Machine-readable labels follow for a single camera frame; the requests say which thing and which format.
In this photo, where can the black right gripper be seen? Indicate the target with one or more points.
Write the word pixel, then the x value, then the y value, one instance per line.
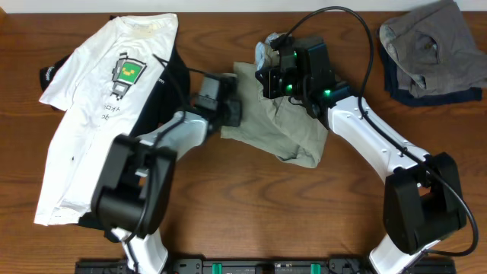
pixel 270 81

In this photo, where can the white graphic t-shirt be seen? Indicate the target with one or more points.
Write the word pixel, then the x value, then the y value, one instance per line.
pixel 102 89

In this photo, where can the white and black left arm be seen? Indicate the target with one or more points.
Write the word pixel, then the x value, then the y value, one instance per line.
pixel 132 192

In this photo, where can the grey shorts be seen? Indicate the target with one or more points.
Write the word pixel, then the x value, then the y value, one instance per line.
pixel 434 50

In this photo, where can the olive green shorts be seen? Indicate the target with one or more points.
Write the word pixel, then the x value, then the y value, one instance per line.
pixel 274 125

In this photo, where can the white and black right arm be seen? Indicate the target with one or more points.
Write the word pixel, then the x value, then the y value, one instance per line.
pixel 423 202

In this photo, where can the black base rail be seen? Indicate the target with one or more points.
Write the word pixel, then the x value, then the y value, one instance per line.
pixel 337 265

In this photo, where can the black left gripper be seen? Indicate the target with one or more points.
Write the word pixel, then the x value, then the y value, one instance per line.
pixel 234 106

